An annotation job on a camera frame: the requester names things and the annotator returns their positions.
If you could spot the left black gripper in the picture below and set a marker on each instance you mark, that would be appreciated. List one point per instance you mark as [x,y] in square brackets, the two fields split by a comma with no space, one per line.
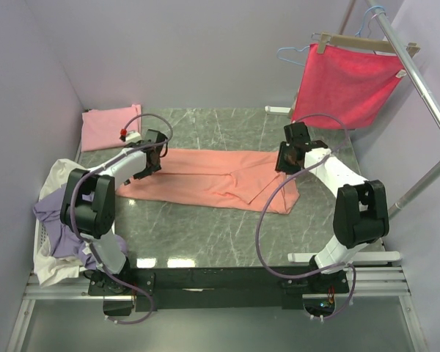
[145,174]

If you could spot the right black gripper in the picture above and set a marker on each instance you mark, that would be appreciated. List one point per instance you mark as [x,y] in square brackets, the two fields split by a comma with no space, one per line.
[281,166]

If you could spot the salmon orange t shirt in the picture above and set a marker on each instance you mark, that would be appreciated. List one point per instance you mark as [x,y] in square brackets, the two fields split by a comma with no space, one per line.
[241,179]

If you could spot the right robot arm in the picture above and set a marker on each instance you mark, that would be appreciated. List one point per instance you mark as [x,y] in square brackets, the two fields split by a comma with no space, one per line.
[360,212]

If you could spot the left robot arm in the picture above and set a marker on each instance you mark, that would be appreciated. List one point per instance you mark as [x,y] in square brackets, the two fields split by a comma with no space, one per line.
[88,206]

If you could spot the folded pink t shirt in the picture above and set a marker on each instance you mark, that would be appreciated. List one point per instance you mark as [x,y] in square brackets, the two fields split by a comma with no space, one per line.
[101,128]

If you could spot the red microfiber towel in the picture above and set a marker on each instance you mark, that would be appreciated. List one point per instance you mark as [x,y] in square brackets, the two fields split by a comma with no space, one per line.
[345,88]

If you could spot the lavender purple t shirt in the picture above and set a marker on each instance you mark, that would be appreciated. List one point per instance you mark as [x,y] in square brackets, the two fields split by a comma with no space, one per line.
[64,243]

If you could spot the wooden clip hanger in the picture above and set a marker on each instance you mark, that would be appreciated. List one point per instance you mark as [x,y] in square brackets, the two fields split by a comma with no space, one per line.
[324,39]

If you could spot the black base beam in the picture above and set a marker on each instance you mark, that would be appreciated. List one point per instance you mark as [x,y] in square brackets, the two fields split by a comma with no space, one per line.
[144,302]

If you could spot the white laundry basket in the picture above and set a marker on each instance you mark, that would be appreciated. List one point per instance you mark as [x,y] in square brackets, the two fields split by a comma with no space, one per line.
[41,235]

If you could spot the white t shirt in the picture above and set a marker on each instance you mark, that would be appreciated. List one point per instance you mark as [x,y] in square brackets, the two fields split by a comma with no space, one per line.
[50,270]

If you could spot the metal clothes rack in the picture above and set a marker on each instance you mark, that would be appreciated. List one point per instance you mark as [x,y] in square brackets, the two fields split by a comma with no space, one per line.
[404,142]

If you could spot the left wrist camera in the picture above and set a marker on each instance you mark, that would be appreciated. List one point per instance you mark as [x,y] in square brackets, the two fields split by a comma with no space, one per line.
[132,136]

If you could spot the aluminium rail frame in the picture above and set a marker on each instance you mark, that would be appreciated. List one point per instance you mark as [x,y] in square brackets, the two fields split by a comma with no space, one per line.
[369,281]

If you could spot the blue wire hanger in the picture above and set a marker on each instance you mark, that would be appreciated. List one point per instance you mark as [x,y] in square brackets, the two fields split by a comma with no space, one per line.
[366,19]

